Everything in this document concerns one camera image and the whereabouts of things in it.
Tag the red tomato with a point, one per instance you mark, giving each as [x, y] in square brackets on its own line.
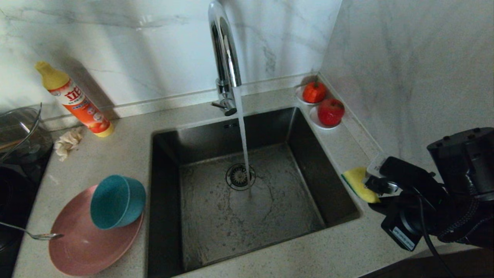
[313, 92]

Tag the red apple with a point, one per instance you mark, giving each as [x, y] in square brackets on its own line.
[331, 112]

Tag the small white dish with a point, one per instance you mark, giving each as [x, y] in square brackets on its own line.
[299, 95]
[313, 116]

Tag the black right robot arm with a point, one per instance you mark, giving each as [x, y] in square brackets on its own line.
[463, 162]

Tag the black stovetop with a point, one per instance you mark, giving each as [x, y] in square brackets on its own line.
[15, 200]

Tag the yellow green sponge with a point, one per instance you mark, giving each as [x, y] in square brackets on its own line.
[361, 185]

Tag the round sink drain strainer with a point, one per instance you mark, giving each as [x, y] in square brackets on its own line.
[234, 177]

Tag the crumpled white cloth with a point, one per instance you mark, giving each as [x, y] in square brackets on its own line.
[67, 143]

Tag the orange dish soap bottle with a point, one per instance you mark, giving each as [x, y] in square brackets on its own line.
[83, 108]

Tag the metal spoon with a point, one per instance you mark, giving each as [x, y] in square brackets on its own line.
[42, 236]

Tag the stainless steel sink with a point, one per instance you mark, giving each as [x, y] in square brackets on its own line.
[208, 231]

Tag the pink plate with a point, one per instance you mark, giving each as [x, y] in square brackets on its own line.
[85, 247]

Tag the chrome gooseneck faucet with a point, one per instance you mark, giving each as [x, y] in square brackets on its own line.
[224, 46]

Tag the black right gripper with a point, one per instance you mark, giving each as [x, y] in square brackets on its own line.
[405, 227]

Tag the teal bowl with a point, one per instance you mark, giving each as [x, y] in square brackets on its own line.
[115, 200]

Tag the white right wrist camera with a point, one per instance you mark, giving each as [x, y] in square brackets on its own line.
[409, 175]

